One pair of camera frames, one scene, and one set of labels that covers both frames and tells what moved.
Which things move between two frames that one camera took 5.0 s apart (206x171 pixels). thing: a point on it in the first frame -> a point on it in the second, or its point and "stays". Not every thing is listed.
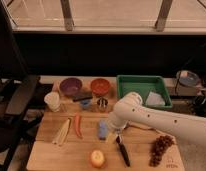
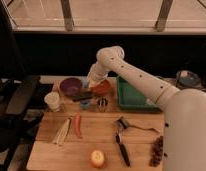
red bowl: x=99 y=86 stays
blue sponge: x=103 y=129 -> x=85 y=82
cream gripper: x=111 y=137 -> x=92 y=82
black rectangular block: x=82 y=95 stays
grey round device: x=188 y=78 stays
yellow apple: x=97 y=158 stays
